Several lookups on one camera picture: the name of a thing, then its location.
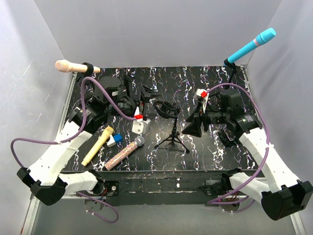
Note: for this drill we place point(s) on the cyan blue microphone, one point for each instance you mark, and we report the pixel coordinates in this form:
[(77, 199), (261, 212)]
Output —
[(261, 39)]

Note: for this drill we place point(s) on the pink microphone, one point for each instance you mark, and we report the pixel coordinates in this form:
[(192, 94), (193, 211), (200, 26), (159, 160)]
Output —
[(67, 66)]

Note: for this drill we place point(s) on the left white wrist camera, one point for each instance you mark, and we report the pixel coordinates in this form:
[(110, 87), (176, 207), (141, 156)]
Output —
[(141, 124)]

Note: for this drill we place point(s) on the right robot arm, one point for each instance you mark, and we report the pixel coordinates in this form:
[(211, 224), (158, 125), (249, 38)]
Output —
[(283, 193)]

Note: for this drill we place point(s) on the cream yellow microphone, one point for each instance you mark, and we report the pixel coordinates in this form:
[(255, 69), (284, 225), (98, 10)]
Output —
[(108, 131)]

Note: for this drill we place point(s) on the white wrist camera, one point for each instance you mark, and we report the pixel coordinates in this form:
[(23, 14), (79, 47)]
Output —
[(141, 124), (201, 96)]

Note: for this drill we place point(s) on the blue and white block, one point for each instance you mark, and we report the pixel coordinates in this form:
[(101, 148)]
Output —
[(114, 140)]

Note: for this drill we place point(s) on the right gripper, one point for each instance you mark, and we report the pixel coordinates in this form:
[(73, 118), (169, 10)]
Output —
[(193, 129)]

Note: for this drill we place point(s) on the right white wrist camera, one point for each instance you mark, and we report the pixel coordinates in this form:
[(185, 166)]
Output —
[(201, 96)]

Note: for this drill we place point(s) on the glitter rhinestone microphone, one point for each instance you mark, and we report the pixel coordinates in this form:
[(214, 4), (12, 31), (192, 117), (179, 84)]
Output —
[(125, 152)]

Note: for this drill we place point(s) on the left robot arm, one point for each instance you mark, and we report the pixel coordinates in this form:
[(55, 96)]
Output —
[(99, 100)]

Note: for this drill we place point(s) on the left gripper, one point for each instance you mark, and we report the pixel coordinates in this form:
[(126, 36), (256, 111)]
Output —
[(148, 94)]

